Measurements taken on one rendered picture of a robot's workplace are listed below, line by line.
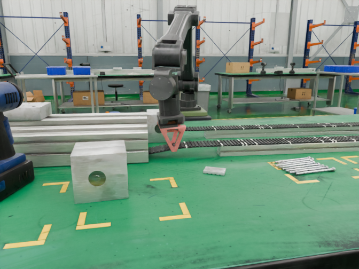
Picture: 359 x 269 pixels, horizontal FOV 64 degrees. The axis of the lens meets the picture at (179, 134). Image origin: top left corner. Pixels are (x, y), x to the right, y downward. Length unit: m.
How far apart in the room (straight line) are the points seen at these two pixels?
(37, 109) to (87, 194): 0.45
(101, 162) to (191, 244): 0.22
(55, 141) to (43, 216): 0.27
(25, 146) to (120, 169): 0.31
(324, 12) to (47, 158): 10.13
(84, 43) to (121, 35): 0.99
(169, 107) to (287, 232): 0.42
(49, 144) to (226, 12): 8.47
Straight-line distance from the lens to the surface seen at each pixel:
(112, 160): 0.55
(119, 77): 5.37
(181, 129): 0.75
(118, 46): 8.41
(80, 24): 8.51
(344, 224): 0.56
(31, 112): 0.97
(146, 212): 0.53
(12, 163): 0.67
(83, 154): 0.55
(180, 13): 1.05
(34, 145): 0.79
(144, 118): 0.92
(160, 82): 0.67
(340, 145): 0.96
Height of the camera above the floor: 1.04
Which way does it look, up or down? 15 degrees down
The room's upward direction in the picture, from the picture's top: straight up
